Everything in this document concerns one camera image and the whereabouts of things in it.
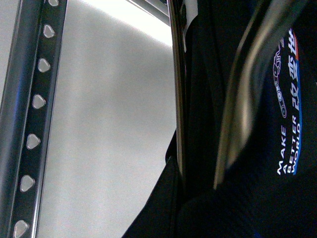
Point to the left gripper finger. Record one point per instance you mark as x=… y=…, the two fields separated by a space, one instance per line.
x=269 y=23

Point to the gold metal clothes hanger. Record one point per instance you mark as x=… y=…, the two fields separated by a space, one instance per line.
x=174 y=7

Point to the black printed t-shirt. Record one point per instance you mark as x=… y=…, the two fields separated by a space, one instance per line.
x=271 y=189

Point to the perforated metal hanging rail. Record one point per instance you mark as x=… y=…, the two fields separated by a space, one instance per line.
x=26 y=114

